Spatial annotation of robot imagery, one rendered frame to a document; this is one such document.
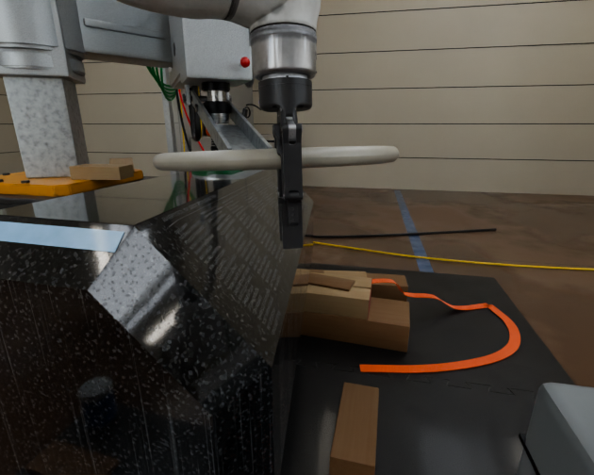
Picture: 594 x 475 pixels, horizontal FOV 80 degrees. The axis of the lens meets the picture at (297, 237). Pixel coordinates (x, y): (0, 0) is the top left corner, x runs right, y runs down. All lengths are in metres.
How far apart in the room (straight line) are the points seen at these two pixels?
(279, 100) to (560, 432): 0.43
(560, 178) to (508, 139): 0.96
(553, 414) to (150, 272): 0.54
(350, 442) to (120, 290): 0.78
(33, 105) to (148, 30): 0.56
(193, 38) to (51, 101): 0.67
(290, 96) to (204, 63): 0.81
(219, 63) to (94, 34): 0.66
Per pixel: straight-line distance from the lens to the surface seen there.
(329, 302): 1.64
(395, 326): 1.65
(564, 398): 0.33
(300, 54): 0.51
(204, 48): 1.30
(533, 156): 6.27
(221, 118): 1.35
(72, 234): 0.71
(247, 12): 0.52
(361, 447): 1.14
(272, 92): 0.50
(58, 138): 1.71
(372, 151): 0.59
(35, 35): 1.67
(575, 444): 0.31
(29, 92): 1.73
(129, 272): 0.63
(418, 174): 5.90
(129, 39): 1.85
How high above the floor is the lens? 0.98
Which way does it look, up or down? 18 degrees down
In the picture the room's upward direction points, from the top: straight up
